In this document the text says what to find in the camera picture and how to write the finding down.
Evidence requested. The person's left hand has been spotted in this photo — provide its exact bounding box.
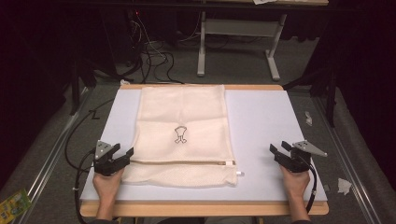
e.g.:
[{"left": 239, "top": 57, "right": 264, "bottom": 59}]
[{"left": 92, "top": 169, "right": 125, "bottom": 202}]

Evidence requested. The white table mat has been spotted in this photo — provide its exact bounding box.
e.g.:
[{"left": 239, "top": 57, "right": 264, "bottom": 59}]
[{"left": 79, "top": 88, "right": 329, "bottom": 203}]

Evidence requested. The black metal stand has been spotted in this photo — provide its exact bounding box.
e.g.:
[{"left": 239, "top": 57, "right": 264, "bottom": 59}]
[
  {"left": 68, "top": 57, "right": 98, "bottom": 117},
  {"left": 282, "top": 66, "right": 338, "bottom": 129}
]

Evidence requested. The green printed packet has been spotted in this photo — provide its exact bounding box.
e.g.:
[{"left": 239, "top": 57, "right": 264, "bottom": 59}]
[{"left": 0, "top": 189, "right": 33, "bottom": 224}]

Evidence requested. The metal floor rail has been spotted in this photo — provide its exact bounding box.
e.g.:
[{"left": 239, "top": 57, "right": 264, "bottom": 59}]
[
  {"left": 313, "top": 96, "right": 383, "bottom": 224},
  {"left": 13, "top": 87, "right": 92, "bottom": 224}
]

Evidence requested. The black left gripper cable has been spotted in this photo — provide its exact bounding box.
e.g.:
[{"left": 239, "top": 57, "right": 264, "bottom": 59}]
[{"left": 74, "top": 148, "right": 97, "bottom": 224}]

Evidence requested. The tangle of cables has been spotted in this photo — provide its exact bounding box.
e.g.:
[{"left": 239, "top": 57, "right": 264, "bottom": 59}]
[{"left": 125, "top": 8, "right": 185, "bottom": 85}]

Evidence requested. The cream mesh laundry bag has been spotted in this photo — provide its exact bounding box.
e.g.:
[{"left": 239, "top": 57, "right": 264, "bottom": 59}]
[{"left": 120, "top": 84, "right": 246, "bottom": 189}]

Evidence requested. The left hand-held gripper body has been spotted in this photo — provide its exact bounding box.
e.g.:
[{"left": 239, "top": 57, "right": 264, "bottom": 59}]
[{"left": 92, "top": 140, "right": 131, "bottom": 176}]

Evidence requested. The wooden table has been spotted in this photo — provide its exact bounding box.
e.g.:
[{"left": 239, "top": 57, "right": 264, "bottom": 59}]
[{"left": 78, "top": 83, "right": 330, "bottom": 218}]

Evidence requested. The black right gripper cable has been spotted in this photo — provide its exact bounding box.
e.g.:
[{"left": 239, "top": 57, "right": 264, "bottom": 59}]
[{"left": 305, "top": 161, "right": 318, "bottom": 215}]

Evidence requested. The black floor cable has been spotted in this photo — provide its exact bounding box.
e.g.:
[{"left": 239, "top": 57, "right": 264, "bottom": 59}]
[{"left": 64, "top": 98, "right": 115, "bottom": 174}]

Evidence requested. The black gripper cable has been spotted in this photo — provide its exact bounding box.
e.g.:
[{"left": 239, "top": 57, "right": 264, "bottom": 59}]
[
  {"left": 74, "top": 148, "right": 97, "bottom": 224},
  {"left": 305, "top": 161, "right": 318, "bottom": 215}
]

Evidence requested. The white metal desk frame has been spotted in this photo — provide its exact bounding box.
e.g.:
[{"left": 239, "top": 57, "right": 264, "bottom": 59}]
[{"left": 196, "top": 10, "right": 288, "bottom": 82}]

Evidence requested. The person's right hand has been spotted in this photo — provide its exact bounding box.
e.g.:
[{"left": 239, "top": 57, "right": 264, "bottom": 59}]
[{"left": 279, "top": 166, "right": 311, "bottom": 200}]

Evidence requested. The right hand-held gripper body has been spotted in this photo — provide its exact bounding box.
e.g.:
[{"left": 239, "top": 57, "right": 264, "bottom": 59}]
[{"left": 275, "top": 139, "right": 329, "bottom": 174}]

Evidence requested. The white paper scrap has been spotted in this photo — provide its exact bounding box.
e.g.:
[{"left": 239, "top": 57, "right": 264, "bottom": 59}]
[{"left": 337, "top": 177, "right": 353, "bottom": 196}]

